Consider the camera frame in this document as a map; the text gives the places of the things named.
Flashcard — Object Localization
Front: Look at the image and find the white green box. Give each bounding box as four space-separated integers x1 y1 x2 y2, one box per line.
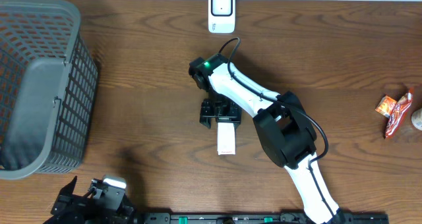
217 123 235 155

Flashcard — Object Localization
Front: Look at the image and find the orange small snack packet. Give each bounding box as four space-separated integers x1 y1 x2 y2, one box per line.
375 96 397 118

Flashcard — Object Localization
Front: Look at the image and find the red Top chocolate bar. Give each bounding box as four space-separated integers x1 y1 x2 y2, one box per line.
384 88 414 139

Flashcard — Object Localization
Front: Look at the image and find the green lid jar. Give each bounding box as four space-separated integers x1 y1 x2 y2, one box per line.
411 108 422 130

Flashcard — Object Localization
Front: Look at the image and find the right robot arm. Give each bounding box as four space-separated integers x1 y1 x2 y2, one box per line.
189 53 340 223

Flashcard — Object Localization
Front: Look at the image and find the white barcode scanner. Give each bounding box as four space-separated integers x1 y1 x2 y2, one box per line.
208 0 236 34

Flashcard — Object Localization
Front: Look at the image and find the grey plastic basket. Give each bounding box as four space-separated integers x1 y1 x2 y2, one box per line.
1 0 99 180

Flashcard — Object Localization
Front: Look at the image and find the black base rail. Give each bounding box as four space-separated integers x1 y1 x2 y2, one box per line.
133 212 390 224

